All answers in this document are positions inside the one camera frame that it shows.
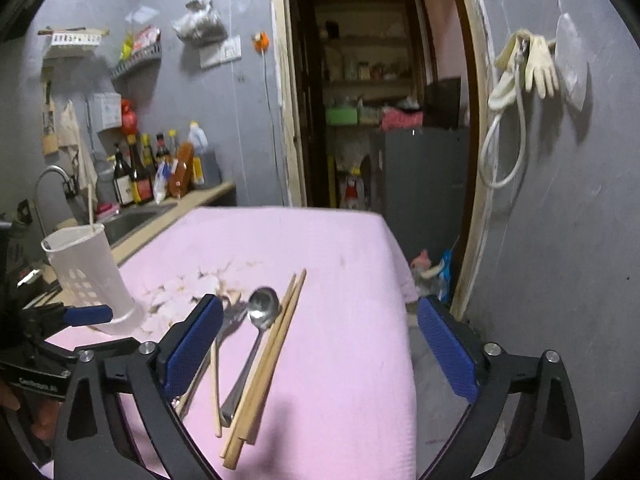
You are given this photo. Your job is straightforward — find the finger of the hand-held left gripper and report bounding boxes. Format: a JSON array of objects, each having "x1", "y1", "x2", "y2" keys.
[
  {"x1": 20, "y1": 304, "x2": 115, "y2": 336},
  {"x1": 29, "y1": 339, "x2": 82, "y2": 379}
]

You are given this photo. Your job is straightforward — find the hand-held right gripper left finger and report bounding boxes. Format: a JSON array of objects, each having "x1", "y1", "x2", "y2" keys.
[{"x1": 52, "y1": 294, "x2": 226, "y2": 480}]

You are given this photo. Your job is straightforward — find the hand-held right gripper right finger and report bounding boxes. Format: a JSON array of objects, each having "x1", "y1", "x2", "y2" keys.
[{"x1": 416, "y1": 296, "x2": 586, "y2": 480}]

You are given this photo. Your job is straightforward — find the white plastic utensil holder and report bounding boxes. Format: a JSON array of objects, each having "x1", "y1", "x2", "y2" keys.
[{"x1": 41, "y1": 223, "x2": 138, "y2": 336}]

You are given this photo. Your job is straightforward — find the metal fork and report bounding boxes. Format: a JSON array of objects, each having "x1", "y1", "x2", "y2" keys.
[{"x1": 172, "y1": 296, "x2": 249, "y2": 418}]

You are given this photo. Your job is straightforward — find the pair of wooden chopsticks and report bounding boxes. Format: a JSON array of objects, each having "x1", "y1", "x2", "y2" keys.
[{"x1": 222, "y1": 269, "x2": 308, "y2": 471}]

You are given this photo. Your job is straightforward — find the metal spoon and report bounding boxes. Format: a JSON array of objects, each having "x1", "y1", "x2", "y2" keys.
[{"x1": 220, "y1": 286, "x2": 282, "y2": 428}]

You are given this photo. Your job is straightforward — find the person's left hand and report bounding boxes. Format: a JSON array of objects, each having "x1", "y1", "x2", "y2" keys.
[{"x1": 0, "y1": 377, "x2": 58, "y2": 438}]

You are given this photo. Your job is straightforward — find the metal sink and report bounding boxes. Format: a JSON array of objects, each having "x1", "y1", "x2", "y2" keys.
[{"x1": 97, "y1": 207, "x2": 177, "y2": 247}]

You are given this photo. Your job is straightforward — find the pink tablecloth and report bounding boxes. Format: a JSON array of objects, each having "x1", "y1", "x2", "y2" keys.
[{"x1": 42, "y1": 205, "x2": 418, "y2": 480}]

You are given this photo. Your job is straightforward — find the dark soy sauce bottle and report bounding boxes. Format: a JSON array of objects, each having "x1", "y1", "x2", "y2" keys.
[{"x1": 113, "y1": 142, "x2": 136, "y2": 207}]

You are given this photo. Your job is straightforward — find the dark bottle with red label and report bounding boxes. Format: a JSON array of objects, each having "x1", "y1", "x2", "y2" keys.
[{"x1": 127, "y1": 132, "x2": 155, "y2": 205}]

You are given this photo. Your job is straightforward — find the metal faucet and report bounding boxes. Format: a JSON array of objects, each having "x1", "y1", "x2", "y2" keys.
[{"x1": 34, "y1": 165, "x2": 82, "y2": 226}]

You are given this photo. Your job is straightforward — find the white and blue bag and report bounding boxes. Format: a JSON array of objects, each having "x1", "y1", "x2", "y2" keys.
[{"x1": 154, "y1": 159, "x2": 174, "y2": 204}]

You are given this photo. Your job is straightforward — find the grey refrigerator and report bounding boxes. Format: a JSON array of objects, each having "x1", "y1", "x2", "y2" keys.
[{"x1": 381, "y1": 127, "x2": 472, "y2": 263}]

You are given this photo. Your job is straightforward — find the orange sauce bottle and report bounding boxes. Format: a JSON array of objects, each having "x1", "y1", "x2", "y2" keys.
[{"x1": 169, "y1": 141, "x2": 196, "y2": 198}]

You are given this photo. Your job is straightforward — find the beige hanging towel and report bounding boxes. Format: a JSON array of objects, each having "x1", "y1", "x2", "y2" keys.
[{"x1": 59, "y1": 100, "x2": 99, "y2": 197}]

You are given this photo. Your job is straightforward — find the red plastic bag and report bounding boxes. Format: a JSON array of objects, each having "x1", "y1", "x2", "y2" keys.
[{"x1": 121, "y1": 98, "x2": 139, "y2": 137}]

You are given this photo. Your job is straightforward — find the clear oil bottle yellow cap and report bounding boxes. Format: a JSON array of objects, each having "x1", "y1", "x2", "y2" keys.
[{"x1": 187, "y1": 120, "x2": 209, "y2": 186}]

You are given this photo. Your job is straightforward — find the red cloth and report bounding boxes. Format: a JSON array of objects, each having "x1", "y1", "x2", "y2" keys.
[{"x1": 381, "y1": 108, "x2": 426, "y2": 132}]

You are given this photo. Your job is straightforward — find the black appliance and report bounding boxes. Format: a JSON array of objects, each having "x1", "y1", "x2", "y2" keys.
[{"x1": 424, "y1": 77, "x2": 463, "y2": 131}]

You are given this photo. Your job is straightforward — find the green box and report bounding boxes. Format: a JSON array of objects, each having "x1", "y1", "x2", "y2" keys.
[{"x1": 325, "y1": 105, "x2": 360, "y2": 126}]

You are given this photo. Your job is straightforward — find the cream rubber gloves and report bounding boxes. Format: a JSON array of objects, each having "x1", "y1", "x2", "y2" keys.
[{"x1": 488, "y1": 30, "x2": 561, "y2": 112}]

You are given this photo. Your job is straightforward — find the wooden shelving unit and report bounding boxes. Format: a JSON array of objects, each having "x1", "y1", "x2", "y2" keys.
[{"x1": 312, "y1": 0, "x2": 427, "y2": 128}]

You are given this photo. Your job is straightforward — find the hanging clear plastic bag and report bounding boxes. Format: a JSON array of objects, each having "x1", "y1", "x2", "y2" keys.
[{"x1": 171, "y1": 0, "x2": 227, "y2": 44}]

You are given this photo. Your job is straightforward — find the white hose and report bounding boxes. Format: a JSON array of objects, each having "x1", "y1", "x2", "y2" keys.
[{"x1": 478, "y1": 72, "x2": 529, "y2": 191}]

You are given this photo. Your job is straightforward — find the white wall box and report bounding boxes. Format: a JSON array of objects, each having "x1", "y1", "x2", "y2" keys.
[{"x1": 92, "y1": 92, "x2": 123, "y2": 132}]

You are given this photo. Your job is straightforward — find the wooden door frame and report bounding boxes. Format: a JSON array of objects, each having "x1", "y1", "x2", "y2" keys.
[{"x1": 269, "y1": 0, "x2": 496, "y2": 322}]

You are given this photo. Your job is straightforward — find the metal wall rack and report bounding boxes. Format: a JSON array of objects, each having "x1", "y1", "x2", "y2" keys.
[{"x1": 110, "y1": 41, "x2": 164, "y2": 81}]

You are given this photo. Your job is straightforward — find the white plastic wall rack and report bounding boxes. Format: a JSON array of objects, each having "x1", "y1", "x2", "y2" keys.
[{"x1": 49, "y1": 30, "x2": 110, "y2": 47}]

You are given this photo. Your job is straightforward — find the white wall socket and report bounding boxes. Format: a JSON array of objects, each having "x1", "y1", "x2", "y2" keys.
[{"x1": 199, "y1": 36, "x2": 244, "y2": 69}]

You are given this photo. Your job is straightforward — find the clear plastic wall cover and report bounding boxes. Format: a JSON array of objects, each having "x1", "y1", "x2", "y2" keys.
[{"x1": 554, "y1": 12, "x2": 591, "y2": 111}]

